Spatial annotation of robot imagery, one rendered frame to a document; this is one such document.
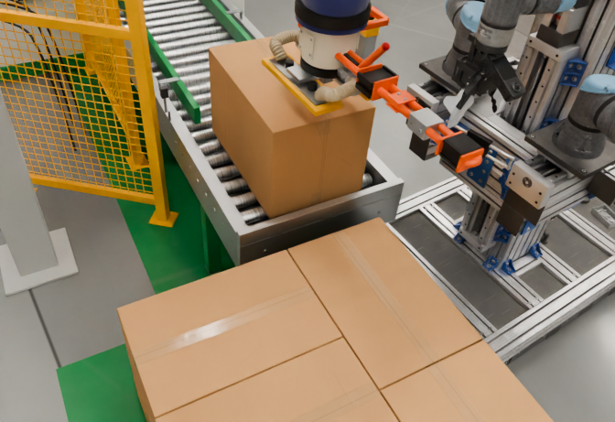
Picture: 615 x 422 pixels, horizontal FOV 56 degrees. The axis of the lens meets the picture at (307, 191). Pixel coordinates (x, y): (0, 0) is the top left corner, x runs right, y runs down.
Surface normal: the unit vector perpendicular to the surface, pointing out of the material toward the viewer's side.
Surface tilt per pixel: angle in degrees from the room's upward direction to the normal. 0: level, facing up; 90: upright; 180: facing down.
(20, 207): 90
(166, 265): 0
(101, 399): 0
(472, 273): 0
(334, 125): 90
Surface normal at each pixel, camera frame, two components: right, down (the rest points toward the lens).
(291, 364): 0.07, -0.74
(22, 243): 0.47, 0.62
